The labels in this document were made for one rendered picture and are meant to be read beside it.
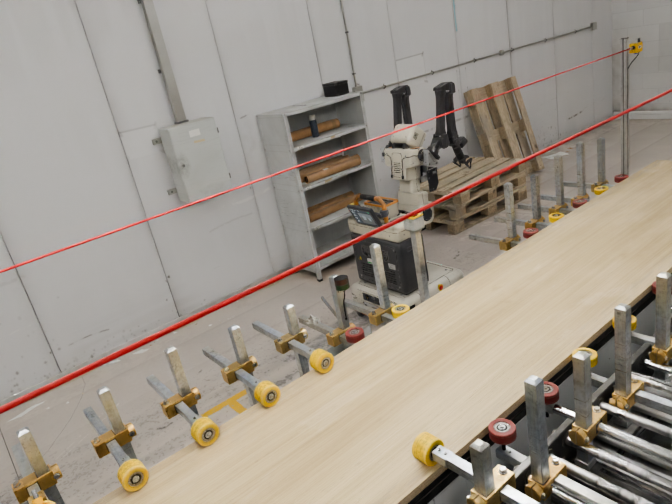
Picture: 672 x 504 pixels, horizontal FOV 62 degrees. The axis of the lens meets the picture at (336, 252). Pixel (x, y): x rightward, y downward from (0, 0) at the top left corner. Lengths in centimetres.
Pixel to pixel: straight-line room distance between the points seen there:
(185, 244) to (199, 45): 164
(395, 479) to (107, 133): 360
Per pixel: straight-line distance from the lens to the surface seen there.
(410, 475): 169
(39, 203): 455
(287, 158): 489
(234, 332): 216
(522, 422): 200
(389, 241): 388
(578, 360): 173
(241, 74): 511
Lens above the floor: 206
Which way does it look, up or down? 21 degrees down
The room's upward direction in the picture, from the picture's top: 12 degrees counter-clockwise
